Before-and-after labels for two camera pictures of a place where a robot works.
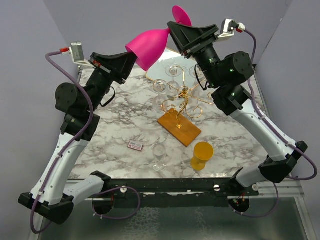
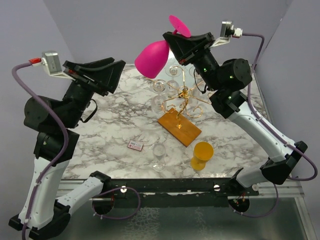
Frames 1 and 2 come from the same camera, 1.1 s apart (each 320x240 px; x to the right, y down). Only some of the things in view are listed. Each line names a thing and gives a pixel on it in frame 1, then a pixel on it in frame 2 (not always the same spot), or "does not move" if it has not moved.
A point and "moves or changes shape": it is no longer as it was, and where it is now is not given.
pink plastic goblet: (148, 46) moves or changes shape
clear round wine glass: (173, 87) does not move
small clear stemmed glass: (159, 150) does not move
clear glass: (159, 103) does not move
